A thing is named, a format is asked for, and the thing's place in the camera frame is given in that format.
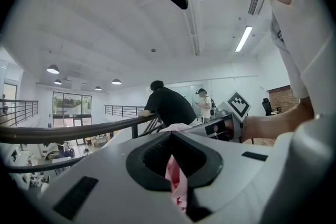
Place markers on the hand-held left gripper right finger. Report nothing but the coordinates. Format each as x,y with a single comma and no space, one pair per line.
204,165

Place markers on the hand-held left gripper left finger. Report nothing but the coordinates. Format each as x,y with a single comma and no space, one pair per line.
147,165

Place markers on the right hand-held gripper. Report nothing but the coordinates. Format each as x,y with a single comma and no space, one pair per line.
237,107

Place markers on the pink clothes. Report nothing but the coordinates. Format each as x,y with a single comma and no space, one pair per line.
174,178

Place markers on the person's right forearm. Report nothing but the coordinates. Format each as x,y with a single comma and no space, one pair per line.
275,123

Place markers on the black office chair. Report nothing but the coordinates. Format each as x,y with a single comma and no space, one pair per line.
269,107

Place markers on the dark metal railing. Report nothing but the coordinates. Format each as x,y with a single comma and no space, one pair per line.
21,110
123,110

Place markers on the long ceiling light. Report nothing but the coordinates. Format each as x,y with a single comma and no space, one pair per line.
243,38

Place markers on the dark curved handrail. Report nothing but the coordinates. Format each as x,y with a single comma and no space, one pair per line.
78,129

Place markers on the white ceiling pipe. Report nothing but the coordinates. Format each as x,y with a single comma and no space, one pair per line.
193,34

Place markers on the dome pendant lamp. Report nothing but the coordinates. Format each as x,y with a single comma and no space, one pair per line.
57,82
97,88
52,69
116,81

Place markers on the large glass window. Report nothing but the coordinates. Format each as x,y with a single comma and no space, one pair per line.
72,107

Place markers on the person's white shirt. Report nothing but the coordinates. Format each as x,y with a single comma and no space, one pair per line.
309,34

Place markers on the white ceiling air vent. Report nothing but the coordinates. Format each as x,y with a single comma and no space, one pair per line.
256,2

